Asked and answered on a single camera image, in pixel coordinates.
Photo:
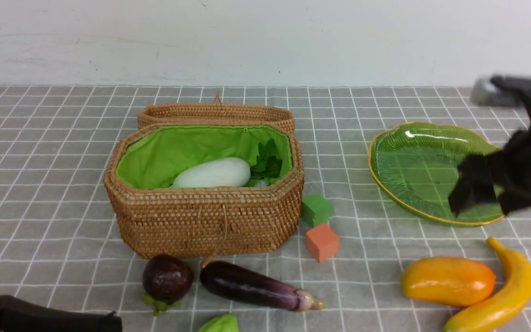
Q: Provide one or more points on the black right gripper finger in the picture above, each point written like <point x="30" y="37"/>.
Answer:
<point x="476" y="183"/>

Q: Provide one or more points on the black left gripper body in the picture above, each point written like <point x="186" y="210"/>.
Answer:
<point x="22" y="316"/>

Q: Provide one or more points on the orange yellow mango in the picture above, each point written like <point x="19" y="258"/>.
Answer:
<point x="453" y="281"/>

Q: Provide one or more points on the yellow banana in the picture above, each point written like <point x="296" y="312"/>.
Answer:
<point x="505" y="304"/>

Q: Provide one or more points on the dark purple mangosteen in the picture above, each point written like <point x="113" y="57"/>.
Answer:
<point x="165" y="280"/>

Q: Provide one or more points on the green pepper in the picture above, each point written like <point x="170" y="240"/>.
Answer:
<point x="223" y="323"/>

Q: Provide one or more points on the purple eggplant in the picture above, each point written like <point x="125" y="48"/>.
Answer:
<point x="236" y="283"/>

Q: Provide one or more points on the white radish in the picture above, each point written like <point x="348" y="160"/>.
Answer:
<point x="225" y="172"/>

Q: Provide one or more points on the green glass leaf plate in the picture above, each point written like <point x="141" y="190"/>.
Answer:
<point x="415" y="164"/>

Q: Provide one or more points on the grey grid tablecloth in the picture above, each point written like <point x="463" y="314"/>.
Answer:
<point x="61" y="247"/>

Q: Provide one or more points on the green foam cube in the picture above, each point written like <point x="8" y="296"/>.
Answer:
<point x="316" y="210"/>

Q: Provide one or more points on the orange foam cube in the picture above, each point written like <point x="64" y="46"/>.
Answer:
<point x="322" y="242"/>

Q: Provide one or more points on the woven wicker basket green lining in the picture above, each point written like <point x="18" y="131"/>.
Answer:
<point x="154" y="218"/>

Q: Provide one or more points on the green leafy vegetable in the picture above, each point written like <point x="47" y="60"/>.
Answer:
<point x="267" y="167"/>

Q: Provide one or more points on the woven wicker basket lid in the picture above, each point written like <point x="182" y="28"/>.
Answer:
<point x="217" y="110"/>

